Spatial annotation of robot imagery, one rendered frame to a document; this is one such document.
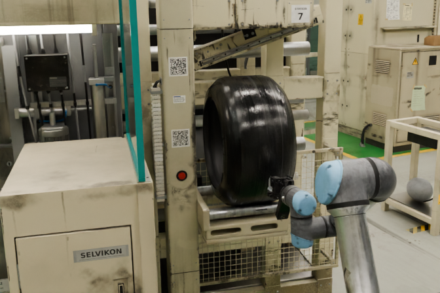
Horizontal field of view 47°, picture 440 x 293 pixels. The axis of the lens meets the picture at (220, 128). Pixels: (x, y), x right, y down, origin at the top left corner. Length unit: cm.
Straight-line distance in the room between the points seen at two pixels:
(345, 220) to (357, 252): 9
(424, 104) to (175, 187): 488
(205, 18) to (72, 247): 123
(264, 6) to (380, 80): 430
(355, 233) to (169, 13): 109
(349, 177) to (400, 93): 499
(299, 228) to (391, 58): 478
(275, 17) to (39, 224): 143
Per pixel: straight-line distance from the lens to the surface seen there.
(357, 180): 141
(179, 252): 225
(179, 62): 202
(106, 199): 143
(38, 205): 144
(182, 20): 202
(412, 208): 447
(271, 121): 198
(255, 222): 216
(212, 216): 213
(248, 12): 235
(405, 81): 639
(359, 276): 142
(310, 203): 172
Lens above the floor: 173
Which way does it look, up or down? 13 degrees down
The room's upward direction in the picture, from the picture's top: 1 degrees counter-clockwise
